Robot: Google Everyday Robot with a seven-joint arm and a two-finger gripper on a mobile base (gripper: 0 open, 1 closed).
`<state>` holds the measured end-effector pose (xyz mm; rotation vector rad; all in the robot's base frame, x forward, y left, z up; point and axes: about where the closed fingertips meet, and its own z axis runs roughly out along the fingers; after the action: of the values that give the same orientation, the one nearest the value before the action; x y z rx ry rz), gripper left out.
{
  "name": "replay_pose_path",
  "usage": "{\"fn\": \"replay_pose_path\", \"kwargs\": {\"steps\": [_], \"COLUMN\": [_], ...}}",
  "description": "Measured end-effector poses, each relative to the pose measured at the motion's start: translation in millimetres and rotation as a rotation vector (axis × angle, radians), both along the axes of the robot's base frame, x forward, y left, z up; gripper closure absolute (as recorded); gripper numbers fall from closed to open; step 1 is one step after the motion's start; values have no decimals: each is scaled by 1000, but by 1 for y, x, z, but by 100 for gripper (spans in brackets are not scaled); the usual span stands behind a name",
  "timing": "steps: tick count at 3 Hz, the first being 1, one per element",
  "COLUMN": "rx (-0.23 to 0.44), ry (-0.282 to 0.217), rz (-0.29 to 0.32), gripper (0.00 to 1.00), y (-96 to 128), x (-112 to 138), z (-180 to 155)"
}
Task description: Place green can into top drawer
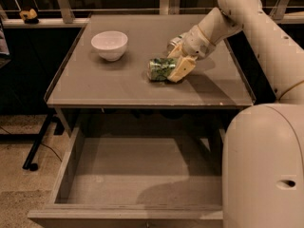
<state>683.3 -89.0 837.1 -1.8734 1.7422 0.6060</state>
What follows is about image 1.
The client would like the silver crushed can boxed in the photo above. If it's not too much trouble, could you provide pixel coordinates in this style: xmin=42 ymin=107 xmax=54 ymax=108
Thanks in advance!
xmin=167 ymin=33 xmax=185 ymax=53

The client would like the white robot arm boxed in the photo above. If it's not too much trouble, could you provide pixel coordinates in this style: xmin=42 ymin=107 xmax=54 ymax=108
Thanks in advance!
xmin=168 ymin=0 xmax=304 ymax=228

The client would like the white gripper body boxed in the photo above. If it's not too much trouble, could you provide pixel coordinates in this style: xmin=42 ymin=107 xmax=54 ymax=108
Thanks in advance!
xmin=181 ymin=25 xmax=216 ymax=59

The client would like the black stand leg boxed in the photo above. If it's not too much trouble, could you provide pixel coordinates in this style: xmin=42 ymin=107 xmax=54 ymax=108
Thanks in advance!
xmin=0 ymin=110 xmax=65 ymax=172

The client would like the grey cabinet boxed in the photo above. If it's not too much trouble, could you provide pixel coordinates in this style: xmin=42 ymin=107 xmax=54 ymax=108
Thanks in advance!
xmin=46 ymin=14 xmax=255 ymax=132

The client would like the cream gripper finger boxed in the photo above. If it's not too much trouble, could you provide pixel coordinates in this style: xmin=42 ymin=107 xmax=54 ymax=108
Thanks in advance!
xmin=168 ymin=44 xmax=184 ymax=58
xmin=167 ymin=56 xmax=196 ymax=83

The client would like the green soda can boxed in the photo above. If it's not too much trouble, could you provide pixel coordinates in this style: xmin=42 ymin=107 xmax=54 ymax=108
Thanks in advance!
xmin=147 ymin=58 xmax=177 ymax=82

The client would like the white window ledge rail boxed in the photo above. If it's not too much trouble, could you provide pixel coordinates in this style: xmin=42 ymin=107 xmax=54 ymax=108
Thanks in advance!
xmin=2 ymin=11 xmax=304 ymax=29

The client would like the grey open top drawer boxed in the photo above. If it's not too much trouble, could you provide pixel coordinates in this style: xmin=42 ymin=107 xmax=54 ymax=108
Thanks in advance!
xmin=28 ymin=127 xmax=223 ymax=228

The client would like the black floor cable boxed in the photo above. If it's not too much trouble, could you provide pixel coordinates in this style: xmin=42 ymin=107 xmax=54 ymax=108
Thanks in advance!
xmin=0 ymin=125 xmax=64 ymax=163

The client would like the white ceramic bowl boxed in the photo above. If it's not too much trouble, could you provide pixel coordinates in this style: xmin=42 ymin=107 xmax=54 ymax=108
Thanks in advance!
xmin=91 ymin=30 xmax=128 ymax=62

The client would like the yellow black object on ledge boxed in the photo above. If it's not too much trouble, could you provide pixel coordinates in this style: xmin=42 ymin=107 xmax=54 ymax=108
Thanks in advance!
xmin=19 ymin=8 xmax=39 ymax=24

